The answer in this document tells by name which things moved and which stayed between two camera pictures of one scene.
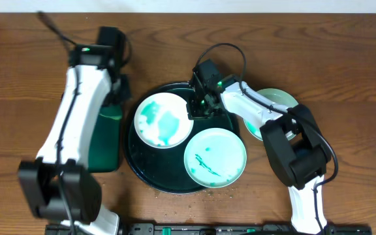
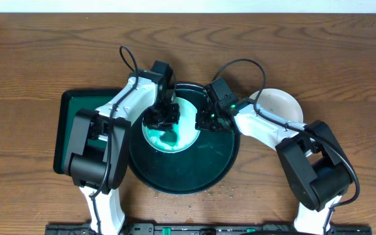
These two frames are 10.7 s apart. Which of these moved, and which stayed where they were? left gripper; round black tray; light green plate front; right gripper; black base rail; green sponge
Moved: left gripper; light green plate front; green sponge; right gripper
Stayed: black base rail; round black tray
